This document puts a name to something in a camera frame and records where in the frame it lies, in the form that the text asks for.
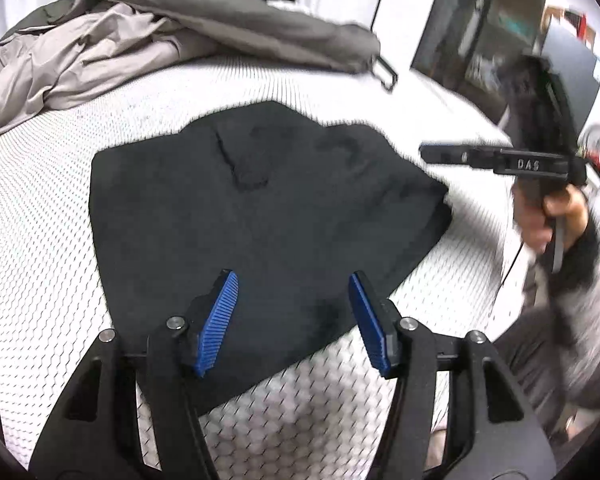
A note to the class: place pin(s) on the beige crumpled blanket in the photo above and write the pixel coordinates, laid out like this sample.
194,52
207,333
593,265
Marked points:
63,66

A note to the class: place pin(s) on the black pants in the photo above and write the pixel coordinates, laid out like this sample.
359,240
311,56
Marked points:
291,206

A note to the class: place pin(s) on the white honeycomb mattress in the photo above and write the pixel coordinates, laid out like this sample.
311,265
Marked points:
323,418

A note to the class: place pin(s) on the right forearm grey sleeve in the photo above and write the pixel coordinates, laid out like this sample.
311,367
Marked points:
554,350

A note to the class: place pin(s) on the dark shelving unit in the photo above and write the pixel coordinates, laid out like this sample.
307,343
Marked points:
464,42

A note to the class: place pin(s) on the person's right hand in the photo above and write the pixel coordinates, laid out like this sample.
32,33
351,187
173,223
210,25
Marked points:
533,221

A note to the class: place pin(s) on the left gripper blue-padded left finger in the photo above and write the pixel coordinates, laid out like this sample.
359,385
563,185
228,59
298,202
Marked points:
92,432

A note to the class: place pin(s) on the dark grey sleeping bag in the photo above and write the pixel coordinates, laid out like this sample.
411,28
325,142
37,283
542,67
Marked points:
253,27

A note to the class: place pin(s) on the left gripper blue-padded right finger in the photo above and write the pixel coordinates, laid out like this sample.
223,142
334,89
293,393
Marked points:
457,411

